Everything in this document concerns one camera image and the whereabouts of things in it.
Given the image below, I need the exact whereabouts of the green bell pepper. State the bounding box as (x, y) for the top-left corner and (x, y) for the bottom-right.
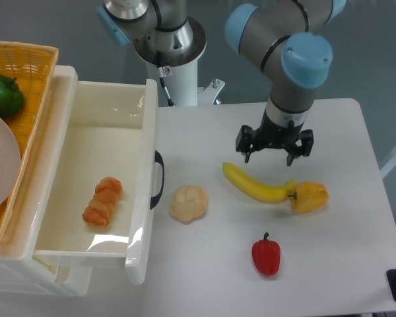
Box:
(0, 74), (24, 119)

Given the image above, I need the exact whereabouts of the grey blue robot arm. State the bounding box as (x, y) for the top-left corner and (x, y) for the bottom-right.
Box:
(97, 1), (345, 164)

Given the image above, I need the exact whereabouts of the brown twisted bread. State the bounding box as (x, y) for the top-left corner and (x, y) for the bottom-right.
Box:
(82, 177), (123, 228)

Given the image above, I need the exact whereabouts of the red bell pepper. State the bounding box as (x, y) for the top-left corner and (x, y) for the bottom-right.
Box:
(251, 232), (281, 276)

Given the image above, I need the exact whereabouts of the pale round bread bun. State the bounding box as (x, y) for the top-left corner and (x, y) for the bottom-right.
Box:
(169, 185), (209, 223)

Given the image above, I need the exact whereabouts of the white drawer cabinet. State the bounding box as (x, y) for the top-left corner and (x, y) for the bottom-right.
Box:
(0, 65), (78, 295)

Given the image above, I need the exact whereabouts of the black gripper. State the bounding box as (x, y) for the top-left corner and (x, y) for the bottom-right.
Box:
(235, 112), (314, 166)

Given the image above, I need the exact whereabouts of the yellow banana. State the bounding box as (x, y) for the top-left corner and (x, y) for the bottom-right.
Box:
(222, 162), (295, 203)

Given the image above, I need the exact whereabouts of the orange woven basket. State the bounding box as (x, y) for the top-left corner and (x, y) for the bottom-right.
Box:
(0, 41), (59, 242)

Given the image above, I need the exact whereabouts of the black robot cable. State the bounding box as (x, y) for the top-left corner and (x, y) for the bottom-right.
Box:
(155, 51), (176, 107)

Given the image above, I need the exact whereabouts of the yellow bell pepper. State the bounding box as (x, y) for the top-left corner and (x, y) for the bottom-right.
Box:
(289, 182), (329, 213)

